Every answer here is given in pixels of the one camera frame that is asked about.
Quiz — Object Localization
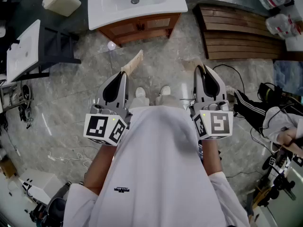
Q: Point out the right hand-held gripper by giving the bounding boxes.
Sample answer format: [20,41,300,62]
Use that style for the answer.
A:
[190,64,234,141]

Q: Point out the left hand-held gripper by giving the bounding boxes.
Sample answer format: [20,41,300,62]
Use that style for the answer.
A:
[83,71,133,147]

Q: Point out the person's left forearm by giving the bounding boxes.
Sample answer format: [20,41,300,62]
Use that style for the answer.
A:
[84,143,118,196]

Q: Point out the person's right forearm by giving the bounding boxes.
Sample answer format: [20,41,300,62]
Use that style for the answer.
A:
[201,138,223,177]

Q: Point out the person's light trousers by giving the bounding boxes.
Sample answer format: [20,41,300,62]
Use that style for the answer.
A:
[128,95,184,110]

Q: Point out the wooden slatted platform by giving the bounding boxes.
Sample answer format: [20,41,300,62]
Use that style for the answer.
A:
[193,3,288,61]

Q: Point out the wooden vanity cabinet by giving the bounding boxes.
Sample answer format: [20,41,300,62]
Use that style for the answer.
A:
[97,12,182,48]

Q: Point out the large white sink basin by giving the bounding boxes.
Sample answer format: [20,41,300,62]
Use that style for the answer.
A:
[87,0,189,31]

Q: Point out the blue tarp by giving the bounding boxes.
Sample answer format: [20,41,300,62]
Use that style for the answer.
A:
[273,60,303,96]

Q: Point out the person's white shirt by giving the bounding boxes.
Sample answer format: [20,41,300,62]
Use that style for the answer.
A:
[63,105,250,227]

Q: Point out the small white sink basin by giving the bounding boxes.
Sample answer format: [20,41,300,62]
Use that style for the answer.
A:
[6,19,41,84]

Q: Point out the beige plastic bin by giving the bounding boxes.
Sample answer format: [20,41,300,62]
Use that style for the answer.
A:
[42,0,82,17]

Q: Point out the metal cart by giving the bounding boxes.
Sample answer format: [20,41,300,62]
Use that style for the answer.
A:
[0,80,34,130]

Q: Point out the small black faucet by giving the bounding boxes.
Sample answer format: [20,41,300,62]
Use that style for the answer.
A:
[9,39,21,51]

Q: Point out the white box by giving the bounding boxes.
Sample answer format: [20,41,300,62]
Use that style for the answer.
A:
[18,168,63,205]

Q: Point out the black wheeled equipment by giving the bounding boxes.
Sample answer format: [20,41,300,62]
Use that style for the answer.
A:
[29,181,71,227]

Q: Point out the cardboard box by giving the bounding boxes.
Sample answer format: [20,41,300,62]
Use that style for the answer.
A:
[0,158,18,178]

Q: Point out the white power cable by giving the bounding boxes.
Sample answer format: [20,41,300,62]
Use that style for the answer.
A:
[47,151,93,169]

